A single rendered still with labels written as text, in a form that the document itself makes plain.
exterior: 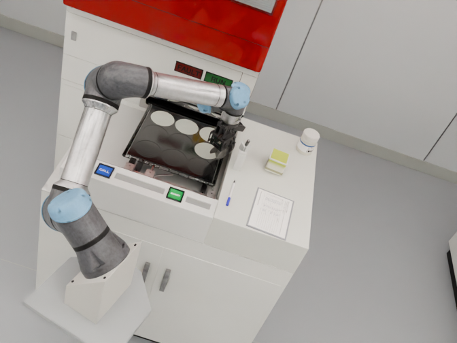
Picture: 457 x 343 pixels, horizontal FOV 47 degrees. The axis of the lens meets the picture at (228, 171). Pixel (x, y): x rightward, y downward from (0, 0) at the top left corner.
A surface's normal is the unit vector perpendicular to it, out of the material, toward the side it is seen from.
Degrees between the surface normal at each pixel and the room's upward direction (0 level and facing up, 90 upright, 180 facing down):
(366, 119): 90
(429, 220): 0
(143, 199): 90
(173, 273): 90
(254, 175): 0
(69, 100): 90
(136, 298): 0
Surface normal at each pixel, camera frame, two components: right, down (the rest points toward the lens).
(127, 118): 0.27, -0.71
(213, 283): -0.18, 0.63
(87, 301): -0.44, 0.51
